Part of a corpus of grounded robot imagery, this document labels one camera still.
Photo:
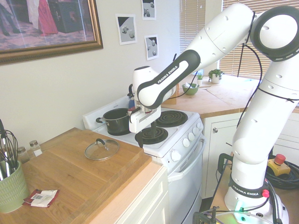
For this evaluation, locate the black coil burner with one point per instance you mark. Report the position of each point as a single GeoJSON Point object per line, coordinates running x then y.
{"type": "Point", "coordinates": [172, 118]}
{"type": "Point", "coordinates": [161, 135]}

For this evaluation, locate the glass shaker with white label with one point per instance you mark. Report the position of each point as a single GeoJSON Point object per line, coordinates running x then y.
{"type": "Point", "coordinates": [35, 149]}

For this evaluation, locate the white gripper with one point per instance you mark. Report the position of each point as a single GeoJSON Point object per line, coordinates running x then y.
{"type": "Point", "coordinates": [141, 121]}

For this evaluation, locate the gold framed painting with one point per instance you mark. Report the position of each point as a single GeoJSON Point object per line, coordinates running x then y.
{"type": "Point", "coordinates": [46, 23]}

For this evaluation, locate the green ceramic utensil holder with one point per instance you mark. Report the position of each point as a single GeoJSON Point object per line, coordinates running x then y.
{"type": "Point", "coordinates": [12, 189]}

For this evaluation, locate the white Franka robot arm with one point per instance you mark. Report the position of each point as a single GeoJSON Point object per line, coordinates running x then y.
{"type": "Point", "coordinates": [252, 116]}

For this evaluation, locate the green clamp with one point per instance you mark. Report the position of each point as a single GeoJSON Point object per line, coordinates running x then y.
{"type": "Point", "coordinates": [223, 161]}

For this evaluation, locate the black cooking pot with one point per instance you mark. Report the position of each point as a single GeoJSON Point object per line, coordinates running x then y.
{"type": "Point", "coordinates": [115, 123]}

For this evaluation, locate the black clamp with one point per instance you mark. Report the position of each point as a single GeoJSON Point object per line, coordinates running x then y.
{"type": "Point", "coordinates": [203, 217]}

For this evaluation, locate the large plant in white pot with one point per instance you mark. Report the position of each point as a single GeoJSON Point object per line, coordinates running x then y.
{"type": "Point", "coordinates": [215, 76]}

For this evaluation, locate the large wooden butcher board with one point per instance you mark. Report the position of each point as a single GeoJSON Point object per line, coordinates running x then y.
{"type": "Point", "coordinates": [77, 177]}

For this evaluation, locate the white packet with barcode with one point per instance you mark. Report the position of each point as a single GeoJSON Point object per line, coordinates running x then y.
{"type": "Point", "coordinates": [44, 198]}

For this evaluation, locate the narrow window blind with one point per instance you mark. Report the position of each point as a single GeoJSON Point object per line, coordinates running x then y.
{"type": "Point", "coordinates": [191, 23]}

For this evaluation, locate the white cabinet under board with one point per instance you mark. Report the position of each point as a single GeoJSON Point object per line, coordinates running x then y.
{"type": "Point", "coordinates": [144, 200]}

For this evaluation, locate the grey printed paper sheet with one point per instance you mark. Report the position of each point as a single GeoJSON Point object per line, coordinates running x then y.
{"type": "Point", "coordinates": [149, 9]}
{"type": "Point", "coordinates": [151, 47]}
{"type": "Point", "coordinates": [126, 29]}

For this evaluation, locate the white electric stove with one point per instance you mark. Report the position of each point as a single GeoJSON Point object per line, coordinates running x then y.
{"type": "Point", "coordinates": [187, 175]}

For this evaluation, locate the white cabinet beside stove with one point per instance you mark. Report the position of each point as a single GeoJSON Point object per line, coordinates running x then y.
{"type": "Point", "coordinates": [217, 151]}

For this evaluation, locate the wide window blind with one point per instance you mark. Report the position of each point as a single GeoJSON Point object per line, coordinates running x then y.
{"type": "Point", "coordinates": [238, 63]}

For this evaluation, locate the yellow emergency stop button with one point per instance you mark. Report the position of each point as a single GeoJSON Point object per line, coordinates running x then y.
{"type": "Point", "coordinates": [279, 163]}

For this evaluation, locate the white stove knob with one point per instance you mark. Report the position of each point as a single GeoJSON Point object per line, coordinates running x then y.
{"type": "Point", "coordinates": [186, 142]}
{"type": "Point", "coordinates": [199, 126]}
{"type": "Point", "coordinates": [196, 131]}
{"type": "Point", "coordinates": [191, 136]}
{"type": "Point", "coordinates": [175, 156]}

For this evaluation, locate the wooden knife block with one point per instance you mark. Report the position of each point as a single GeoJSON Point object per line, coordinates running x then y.
{"type": "Point", "coordinates": [179, 91]}

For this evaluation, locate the glass pot lid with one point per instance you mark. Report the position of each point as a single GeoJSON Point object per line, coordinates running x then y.
{"type": "Point", "coordinates": [93, 152]}

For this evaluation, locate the glass shaker plain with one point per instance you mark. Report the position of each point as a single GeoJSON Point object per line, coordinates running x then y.
{"type": "Point", "coordinates": [23, 156]}

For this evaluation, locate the small plant in white pot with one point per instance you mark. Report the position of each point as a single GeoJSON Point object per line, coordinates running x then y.
{"type": "Point", "coordinates": [200, 79]}

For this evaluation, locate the blue kettle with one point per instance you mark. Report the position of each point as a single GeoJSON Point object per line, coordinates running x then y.
{"type": "Point", "coordinates": [131, 101]}

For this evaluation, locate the metal cabinet knob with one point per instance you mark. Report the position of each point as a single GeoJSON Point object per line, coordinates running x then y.
{"type": "Point", "coordinates": [215, 130]}

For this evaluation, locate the green bowl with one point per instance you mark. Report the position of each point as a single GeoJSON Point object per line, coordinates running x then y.
{"type": "Point", "coordinates": [190, 89]}

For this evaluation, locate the red packet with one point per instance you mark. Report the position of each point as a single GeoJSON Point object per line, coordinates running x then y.
{"type": "Point", "coordinates": [27, 199]}

